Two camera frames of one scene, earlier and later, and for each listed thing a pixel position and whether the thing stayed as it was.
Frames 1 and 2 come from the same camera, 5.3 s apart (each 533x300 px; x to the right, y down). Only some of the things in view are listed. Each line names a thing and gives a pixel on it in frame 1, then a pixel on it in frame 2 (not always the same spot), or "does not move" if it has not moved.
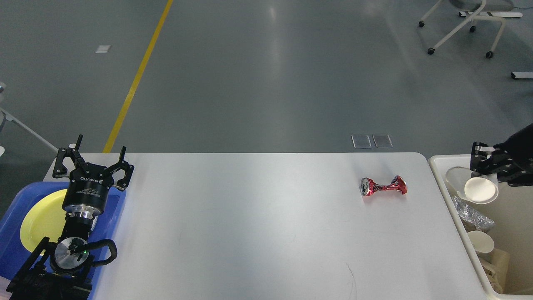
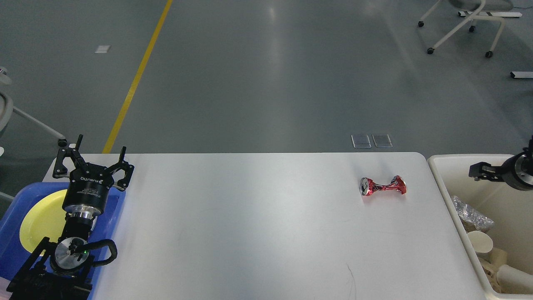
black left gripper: [87, 193] does not move
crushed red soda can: [367, 186] does not move
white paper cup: [482, 242] does not move
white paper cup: [476, 190] -> [511, 281]
